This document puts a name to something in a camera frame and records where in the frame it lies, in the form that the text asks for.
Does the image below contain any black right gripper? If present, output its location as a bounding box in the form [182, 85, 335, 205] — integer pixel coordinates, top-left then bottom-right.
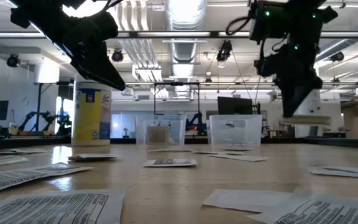
[254, 42, 323, 119]

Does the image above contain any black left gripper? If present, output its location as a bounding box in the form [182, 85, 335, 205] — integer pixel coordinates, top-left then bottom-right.
[47, 11, 127, 92]

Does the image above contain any square printed antiseptic wipe packet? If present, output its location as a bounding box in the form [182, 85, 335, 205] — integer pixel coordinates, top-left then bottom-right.
[143, 158, 198, 168]
[0, 167, 83, 196]
[0, 189, 126, 224]
[249, 191, 358, 224]
[221, 146, 254, 152]
[68, 155, 117, 162]
[146, 124, 170, 146]
[0, 148, 51, 156]
[26, 162, 94, 175]

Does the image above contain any white round column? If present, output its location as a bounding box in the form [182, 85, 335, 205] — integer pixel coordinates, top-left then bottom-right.
[34, 63, 60, 85]
[294, 88, 322, 138]

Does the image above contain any grey office chair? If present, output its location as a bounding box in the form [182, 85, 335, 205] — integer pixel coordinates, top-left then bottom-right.
[308, 123, 320, 138]

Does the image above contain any yellow disinfecting wipes canister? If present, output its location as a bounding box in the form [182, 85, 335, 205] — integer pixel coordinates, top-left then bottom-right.
[71, 73, 112, 147]

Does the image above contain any clear plastic bin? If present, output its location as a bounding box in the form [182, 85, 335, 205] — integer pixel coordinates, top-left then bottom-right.
[134, 114, 187, 147]
[208, 114, 264, 147]

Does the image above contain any black monitor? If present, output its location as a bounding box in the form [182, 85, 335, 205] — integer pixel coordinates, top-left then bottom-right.
[217, 96, 254, 115]

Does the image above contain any white LED light strip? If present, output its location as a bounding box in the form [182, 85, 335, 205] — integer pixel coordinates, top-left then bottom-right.
[320, 31, 358, 37]
[0, 32, 48, 39]
[218, 31, 250, 37]
[116, 30, 211, 37]

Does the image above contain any green striped bandage wrapper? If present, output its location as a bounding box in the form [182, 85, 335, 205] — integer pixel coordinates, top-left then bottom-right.
[0, 155, 30, 170]

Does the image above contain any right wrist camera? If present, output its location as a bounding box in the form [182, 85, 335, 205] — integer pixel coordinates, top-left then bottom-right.
[249, 1, 291, 44]

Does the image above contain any black overhead camera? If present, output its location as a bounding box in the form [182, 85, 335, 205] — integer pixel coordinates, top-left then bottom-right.
[216, 39, 233, 63]

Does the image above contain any silver ventilation duct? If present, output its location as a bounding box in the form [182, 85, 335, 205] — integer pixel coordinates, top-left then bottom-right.
[163, 0, 208, 100]

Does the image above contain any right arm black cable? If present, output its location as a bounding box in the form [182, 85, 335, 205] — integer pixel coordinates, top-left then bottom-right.
[225, 16, 252, 35]

